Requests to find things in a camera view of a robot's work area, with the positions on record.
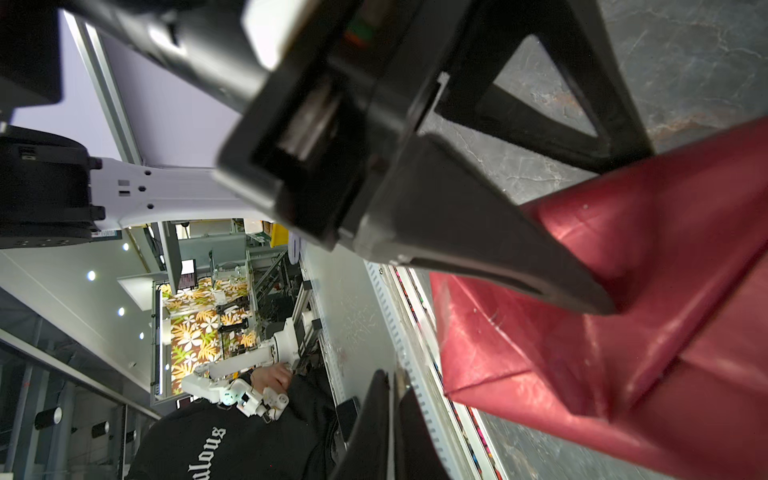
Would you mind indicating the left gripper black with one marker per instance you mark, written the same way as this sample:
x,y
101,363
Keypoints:
x,y
347,95

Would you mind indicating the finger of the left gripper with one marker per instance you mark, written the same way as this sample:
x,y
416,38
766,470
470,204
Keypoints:
x,y
542,75
434,210

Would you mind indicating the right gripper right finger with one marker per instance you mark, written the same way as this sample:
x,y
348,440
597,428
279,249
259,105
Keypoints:
x,y
415,456

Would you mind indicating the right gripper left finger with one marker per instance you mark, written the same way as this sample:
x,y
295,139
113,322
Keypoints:
x,y
367,454

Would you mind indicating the dark red wrapping paper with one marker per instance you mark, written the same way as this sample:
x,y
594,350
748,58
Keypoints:
x,y
676,380

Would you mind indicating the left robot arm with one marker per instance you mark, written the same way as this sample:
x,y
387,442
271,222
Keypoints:
x,y
69,162

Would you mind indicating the person in black shirt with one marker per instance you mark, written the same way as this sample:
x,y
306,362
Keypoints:
x,y
208,441

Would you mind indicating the aluminium front rail frame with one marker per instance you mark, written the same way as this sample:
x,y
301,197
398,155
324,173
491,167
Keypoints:
x,y
378,317

